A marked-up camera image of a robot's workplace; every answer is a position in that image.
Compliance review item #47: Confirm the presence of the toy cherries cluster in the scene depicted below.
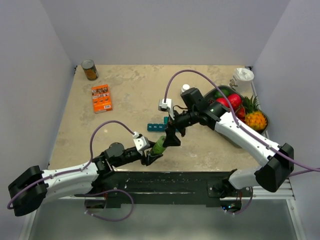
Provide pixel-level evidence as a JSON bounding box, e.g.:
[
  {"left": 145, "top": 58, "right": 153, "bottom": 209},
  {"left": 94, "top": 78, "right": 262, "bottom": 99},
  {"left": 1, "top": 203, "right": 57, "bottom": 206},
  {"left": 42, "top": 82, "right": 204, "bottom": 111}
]
[{"left": 236, "top": 105, "right": 246, "bottom": 121}]

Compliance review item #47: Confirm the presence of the green toy lime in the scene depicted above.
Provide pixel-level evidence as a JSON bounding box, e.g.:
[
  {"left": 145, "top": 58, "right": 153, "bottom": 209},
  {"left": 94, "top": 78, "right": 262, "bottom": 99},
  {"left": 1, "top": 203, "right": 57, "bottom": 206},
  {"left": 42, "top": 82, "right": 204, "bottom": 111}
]
[{"left": 214, "top": 88, "right": 231, "bottom": 99}]

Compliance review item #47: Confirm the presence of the aluminium frame rail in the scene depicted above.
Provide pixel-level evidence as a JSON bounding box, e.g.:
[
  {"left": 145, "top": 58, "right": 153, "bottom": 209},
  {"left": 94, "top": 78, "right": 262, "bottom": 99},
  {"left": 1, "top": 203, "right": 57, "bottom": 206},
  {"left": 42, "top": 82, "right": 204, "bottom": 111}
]
[{"left": 25, "top": 65, "right": 305, "bottom": 240}]

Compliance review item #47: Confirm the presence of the tin food can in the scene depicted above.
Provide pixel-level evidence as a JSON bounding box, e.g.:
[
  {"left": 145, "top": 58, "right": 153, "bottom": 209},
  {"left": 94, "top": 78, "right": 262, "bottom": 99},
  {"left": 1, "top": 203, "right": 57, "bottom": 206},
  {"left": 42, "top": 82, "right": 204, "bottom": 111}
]
[{"left": 81, "top": 59, "right": 99, "bottom": 81}]

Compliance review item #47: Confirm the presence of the red toy apple right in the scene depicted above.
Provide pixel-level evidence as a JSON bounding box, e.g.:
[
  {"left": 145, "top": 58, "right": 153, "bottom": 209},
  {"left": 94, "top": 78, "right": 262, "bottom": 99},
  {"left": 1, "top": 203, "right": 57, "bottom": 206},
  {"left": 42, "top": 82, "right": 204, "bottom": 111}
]
[{"left": 227, "top": 93, "right": 242, "bottom": 110}]

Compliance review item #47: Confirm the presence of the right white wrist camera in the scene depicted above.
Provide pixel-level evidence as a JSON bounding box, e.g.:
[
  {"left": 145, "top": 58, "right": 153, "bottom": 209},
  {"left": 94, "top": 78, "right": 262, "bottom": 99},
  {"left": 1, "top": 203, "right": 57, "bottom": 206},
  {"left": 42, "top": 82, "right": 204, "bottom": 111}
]
[{"left": 158, "top": 98, "right": 175, "bottom": 120}]

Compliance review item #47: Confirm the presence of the green pill bottle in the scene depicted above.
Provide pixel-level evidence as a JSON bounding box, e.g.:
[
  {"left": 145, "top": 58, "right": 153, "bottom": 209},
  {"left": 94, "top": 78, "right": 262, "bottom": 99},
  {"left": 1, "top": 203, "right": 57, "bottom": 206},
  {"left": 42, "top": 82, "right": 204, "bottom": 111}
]
[{"left": 150, "top": 135, "right": 166, "bottom": 155}]

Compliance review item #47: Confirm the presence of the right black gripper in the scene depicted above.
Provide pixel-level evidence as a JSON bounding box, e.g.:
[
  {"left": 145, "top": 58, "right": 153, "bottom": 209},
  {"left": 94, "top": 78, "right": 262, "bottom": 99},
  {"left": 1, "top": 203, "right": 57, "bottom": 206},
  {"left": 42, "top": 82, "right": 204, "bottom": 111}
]
[{"left": 163, "top": 108, "right": 198, "bottom": 148}]

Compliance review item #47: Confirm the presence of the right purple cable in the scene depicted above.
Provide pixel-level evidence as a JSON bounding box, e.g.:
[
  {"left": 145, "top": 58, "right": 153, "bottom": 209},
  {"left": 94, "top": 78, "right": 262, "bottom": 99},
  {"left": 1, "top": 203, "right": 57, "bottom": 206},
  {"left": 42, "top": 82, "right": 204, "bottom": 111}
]
[{"left": 164, "top": 69, "right": 320, "bottom": 216}]

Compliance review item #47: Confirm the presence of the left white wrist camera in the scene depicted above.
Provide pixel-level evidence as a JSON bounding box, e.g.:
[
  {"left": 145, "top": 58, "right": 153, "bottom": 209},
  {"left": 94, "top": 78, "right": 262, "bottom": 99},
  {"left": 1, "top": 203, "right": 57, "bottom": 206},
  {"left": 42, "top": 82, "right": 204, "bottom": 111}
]
[{"left": 132, "top": 131, "right": 150, "bottom": 155}]

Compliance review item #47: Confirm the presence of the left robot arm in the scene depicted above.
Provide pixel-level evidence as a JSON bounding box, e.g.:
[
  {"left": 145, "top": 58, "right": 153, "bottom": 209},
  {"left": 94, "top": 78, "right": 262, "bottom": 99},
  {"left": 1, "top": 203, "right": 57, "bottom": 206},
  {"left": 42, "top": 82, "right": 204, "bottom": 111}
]
[{"left": 7, "top": 142, "right": 165, "bottom": 217}]

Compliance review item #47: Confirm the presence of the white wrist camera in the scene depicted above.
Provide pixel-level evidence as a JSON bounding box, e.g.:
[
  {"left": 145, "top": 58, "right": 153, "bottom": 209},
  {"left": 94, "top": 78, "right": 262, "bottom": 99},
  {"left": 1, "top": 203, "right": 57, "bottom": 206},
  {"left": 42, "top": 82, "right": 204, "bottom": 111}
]
[
  {"left": 158, "top": 98, "right": 175, "bottom": 120},
  {"left": 132, "top": 131, "right": 150, "bottom": 155}
]

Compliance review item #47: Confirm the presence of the orange cardboard box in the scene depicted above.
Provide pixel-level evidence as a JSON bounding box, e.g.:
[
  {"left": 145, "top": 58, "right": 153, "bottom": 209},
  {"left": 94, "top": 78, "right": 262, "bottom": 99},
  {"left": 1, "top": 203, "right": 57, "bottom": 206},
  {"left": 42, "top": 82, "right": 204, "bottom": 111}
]
[{"left": 91, "top": 84, "right": 113, "bottom": 114}]

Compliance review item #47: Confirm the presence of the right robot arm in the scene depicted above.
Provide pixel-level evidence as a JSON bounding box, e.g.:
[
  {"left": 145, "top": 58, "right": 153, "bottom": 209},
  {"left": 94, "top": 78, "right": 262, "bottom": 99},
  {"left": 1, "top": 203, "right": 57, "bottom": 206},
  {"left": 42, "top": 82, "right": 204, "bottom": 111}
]
[{"left": 158, "top": 87, "right": 294, "bottom": 198}]

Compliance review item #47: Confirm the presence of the teal weekly pill organizer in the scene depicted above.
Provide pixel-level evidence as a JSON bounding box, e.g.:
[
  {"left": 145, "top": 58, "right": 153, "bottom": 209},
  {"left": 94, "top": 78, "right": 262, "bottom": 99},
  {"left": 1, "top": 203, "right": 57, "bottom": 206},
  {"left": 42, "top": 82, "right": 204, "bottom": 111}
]
[{"left": 146, "top": 116, "right": 172, "bottom": 133}]

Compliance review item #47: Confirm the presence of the white capped dark pill bottle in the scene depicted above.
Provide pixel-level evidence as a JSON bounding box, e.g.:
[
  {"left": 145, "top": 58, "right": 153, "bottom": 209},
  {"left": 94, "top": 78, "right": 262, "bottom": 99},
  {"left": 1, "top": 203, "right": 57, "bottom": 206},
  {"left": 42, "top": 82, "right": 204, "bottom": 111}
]
[{"left": 180, "top": 84, "right": 190, "bottom": 94}]

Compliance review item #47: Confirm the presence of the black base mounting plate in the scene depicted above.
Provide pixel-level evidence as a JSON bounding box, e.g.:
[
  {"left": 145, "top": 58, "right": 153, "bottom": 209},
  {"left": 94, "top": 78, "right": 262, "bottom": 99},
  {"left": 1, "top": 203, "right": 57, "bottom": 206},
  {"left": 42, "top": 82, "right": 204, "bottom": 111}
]
[{"left": 81, "top": 171, "right": 250, "bottom": 208}]

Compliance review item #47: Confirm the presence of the white paper cup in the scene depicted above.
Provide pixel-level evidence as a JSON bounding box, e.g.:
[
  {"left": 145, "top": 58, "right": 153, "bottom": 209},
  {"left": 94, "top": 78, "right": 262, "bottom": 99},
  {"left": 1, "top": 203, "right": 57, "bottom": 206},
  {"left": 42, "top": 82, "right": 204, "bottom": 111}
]
[{"left": 229, "top": 68, "right": 255, "bottom": 93}]

